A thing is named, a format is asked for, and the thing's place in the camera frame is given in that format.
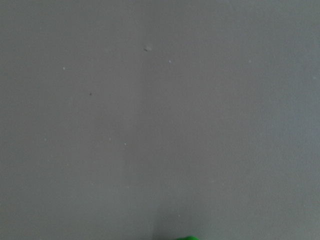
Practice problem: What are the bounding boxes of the green lime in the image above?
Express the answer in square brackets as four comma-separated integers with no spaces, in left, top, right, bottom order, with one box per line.
[175,235,199,240]

